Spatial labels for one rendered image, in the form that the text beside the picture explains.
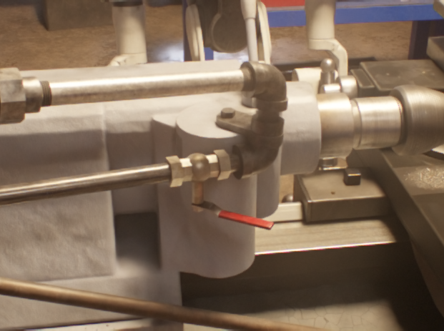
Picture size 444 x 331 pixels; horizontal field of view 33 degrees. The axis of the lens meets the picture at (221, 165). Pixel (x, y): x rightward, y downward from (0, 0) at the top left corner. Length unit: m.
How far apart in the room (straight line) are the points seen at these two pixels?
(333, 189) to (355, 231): 0.08
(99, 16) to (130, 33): 2.98
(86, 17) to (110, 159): 3.84
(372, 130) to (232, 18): 0.82
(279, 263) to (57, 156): 0.45
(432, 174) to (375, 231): 0.13
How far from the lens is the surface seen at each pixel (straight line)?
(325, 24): 1.78
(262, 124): 0.74
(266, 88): 0.73
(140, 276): 0.86
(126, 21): 1.68
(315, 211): 1.21
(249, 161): 0.74
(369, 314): 1.23
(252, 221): 0.74
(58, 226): 0.85
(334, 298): 1.24
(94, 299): 0.78
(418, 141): 0.94
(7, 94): 0.63
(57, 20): 4.64
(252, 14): 0.84
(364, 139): 0.93
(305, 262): 1.17
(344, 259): 1.19
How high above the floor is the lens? 1.50
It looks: 29 degrees down
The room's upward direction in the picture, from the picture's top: straight up
